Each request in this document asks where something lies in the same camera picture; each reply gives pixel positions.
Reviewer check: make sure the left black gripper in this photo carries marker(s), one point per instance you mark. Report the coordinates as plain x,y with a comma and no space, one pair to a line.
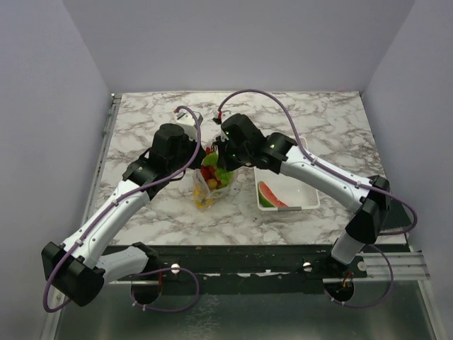
193,144

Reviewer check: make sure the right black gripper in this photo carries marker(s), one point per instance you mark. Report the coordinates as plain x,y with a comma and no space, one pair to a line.
221,148

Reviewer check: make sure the green grape bunch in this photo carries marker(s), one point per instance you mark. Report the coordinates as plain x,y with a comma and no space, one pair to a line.
224,177

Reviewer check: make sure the red strawberry pile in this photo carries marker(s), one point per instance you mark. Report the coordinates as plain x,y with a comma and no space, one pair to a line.
208,169

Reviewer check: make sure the clear zip top bag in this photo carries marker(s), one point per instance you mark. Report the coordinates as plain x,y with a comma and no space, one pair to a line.
199,182

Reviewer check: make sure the yellow bell pepper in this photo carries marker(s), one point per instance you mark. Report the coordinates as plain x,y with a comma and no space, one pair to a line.
201,200

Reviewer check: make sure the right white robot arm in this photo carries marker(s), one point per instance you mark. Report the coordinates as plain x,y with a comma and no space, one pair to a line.
366,198

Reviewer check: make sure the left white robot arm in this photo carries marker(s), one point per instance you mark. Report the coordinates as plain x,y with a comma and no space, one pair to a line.
78,267

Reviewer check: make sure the watermelon slice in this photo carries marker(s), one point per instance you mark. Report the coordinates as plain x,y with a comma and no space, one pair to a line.
267,198

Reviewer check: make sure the white plastic basket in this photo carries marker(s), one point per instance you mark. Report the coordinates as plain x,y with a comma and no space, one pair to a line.
295,194

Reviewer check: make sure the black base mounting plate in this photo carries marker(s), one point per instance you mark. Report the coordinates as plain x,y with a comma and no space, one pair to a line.
243,270

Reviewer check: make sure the black foam pad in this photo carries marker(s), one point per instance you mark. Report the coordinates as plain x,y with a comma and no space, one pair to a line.
396,220

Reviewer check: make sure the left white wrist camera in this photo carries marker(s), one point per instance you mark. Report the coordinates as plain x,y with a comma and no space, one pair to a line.
186,121

